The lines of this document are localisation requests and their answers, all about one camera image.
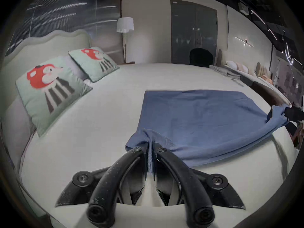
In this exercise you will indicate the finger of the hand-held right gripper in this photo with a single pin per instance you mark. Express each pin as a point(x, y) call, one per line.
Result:
point(295, 114)

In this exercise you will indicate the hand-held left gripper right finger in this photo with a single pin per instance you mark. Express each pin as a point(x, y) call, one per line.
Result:
point(187, 182)

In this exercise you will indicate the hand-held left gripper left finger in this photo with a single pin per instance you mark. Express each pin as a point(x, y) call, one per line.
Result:
point(111, 182)

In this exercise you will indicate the blue shirt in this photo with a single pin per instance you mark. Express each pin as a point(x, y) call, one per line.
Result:
point(199, 120)

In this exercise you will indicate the bed with brown base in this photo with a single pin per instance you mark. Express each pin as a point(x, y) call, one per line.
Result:
point(263, 84)

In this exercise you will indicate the bed with white sheet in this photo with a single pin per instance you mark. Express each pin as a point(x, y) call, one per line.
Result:
point(104, 120)

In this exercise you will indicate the stack of folded grey cloths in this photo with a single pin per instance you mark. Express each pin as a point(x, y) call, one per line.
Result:
point(225, 73)

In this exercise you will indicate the large mushroom print cushion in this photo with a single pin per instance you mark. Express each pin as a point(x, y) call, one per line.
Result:
point(51, 91)

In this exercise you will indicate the pale grey pillow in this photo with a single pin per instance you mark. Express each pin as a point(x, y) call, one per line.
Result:
point(15, 129)

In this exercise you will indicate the black chair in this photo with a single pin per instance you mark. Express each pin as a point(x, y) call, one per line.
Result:
point(200, 57)

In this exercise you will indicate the small mushroom print cushion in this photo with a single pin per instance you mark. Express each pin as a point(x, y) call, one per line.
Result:
point(95, 62)

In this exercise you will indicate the dark grey double door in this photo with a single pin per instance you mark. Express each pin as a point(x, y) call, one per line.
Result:
point(193, 32)

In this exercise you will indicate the padded pale headboard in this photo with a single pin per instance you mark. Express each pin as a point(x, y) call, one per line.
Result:
point(59, 41)

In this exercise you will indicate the white floor lamp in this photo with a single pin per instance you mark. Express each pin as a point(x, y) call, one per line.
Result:
point(124, 24)

